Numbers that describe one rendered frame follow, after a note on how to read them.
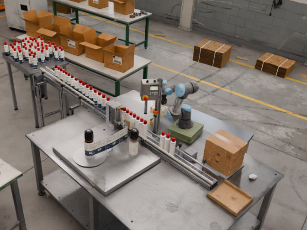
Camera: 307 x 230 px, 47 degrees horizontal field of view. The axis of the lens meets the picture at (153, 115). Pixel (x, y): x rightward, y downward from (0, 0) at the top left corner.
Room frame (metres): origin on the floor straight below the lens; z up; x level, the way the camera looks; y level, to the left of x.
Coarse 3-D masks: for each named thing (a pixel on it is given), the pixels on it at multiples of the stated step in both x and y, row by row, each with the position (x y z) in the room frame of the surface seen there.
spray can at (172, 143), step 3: (174, 138) 2.66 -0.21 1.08; (171, 141) 2.66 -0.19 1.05; (174, 141) 2.66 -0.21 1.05; (171, 144) 2.65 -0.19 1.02; (174, 144) 2.65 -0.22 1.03; (171, 147) 2.65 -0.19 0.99; (174, 147) 2.65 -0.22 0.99; (171, 150) 2.65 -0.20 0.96; (174, 150) 2.65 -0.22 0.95; (171, 153) 2.65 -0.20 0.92; (174, 153) 2.66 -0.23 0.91
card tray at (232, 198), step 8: (224, 184) 2.37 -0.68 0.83; (232, 184) 2.35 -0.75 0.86; (216, 192) 2.27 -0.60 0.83; (224, 192) 2.27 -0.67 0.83; (232, 192) 2.28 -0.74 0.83; (240, 192) 2.29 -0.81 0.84; (216, 200) 2.15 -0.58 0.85; (224, 200) 2.18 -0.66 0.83; (232, 200) 2.18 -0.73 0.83; (240, 200) 2.19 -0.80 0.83; (248, 200) 2.20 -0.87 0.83; (224, 208) 2.09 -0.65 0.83; (232, 208) 2.09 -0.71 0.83; (240, 208) 2.10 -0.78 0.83
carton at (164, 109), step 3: (153, 105) 3.38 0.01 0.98; (162, 105) 3.39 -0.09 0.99; (150, 108) 3.35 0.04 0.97; (153, 108) 3.33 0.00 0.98; (162, 108) 3.33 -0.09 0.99; (165, 108) 3.34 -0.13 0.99; (150, 111) 3.35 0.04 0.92; (162, 111) 3.27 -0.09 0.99; (165, 111) 3.33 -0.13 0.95; (162, 114) 3.27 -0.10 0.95; (165, 114) 3.33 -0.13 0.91
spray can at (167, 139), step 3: (168, 135) 2.71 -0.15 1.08; (165, 138) 2.71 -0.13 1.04; (168, 138) 2.70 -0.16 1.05; (165, 141) 2.70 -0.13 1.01; (168, 141) 2.69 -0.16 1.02; (165, 144) 2.70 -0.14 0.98; (168, 144) 2.69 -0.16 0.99; (165, 147) 2.70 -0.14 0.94; (168, 147) 2.70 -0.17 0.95; (165, 150) 2.69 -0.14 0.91; (168, 150) 2.70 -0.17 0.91
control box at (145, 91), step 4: (144, 80) 3.02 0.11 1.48; (148, 80) 3.03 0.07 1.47; (152, 80) 3.03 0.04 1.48; (156, 80) 3.04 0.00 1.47; (144, 84) 2.95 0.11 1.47; (148, 84) 2.96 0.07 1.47; (152, 84) 2.97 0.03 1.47; (156, 84) 2.98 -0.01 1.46; (144, 88) 2.95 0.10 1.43; (148, 88) 2.96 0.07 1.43; (140, 92) 3.04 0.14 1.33; (144, 92) 2.95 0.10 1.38; (148, 92) 2.96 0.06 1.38; (140, 96) 3.02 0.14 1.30; (144, 96) 2.95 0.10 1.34; (148, 96) 2.96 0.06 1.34; (152, 96) 2.97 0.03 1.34; (156, 96) 2.98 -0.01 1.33; (144, 100) 2.96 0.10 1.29; (148, 100) 2.97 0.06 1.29
